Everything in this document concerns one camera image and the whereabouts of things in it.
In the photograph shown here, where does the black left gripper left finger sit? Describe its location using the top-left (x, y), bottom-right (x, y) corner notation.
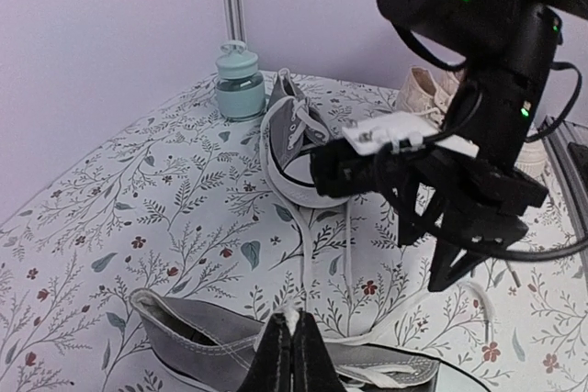
top-left (238, 313), bottom-right (293, 392)

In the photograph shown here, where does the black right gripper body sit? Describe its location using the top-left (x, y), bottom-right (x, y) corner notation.
top-left (401, 6), bottom-right (561, 250)

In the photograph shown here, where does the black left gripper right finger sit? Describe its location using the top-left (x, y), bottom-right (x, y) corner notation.
top-left (292, 311), bottom-right (345, 392)

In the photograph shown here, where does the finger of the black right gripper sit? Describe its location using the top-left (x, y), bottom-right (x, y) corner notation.
top-left (427, 244), bottom-right (487, 292)
top-left (397, 176), bottom-right (447, 246)

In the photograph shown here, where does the grey sneaker with white laces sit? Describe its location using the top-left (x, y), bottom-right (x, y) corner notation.
top-left (128, 198), bottom-right (497, 392)

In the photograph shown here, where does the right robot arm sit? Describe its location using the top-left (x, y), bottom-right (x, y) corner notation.
top-left (374, 0), bottom-right (587, 292)

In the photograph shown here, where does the beige sneaker outer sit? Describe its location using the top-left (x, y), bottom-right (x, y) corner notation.
top-left (514, 140), bottom-right (548, 179)

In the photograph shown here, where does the beige sneaker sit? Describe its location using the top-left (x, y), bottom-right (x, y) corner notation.
top-left (514, 140), bottom-right (548, 179)
top-left (395, 66), bottom-right (464, 129)

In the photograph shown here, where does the beige sneaker inner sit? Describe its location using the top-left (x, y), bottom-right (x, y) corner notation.
top-left (395, 66), bottom-right (464, 129)

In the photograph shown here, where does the grey sneaker near bottle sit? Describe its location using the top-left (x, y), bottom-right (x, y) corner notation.
top-left (260, 68), bottom-right (354, 209)

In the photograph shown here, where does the floral patterned table mat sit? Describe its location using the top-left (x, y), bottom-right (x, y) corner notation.
top-left (1, 79), bottom-right (587, 391)

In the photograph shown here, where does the black right camera cable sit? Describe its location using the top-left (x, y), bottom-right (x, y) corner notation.
top-left (374, 61), bottom-right (588, 263)

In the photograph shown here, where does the aluminium front rail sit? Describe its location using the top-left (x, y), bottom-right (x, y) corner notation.
top-left (537, 114), bottom-right (588, 246)

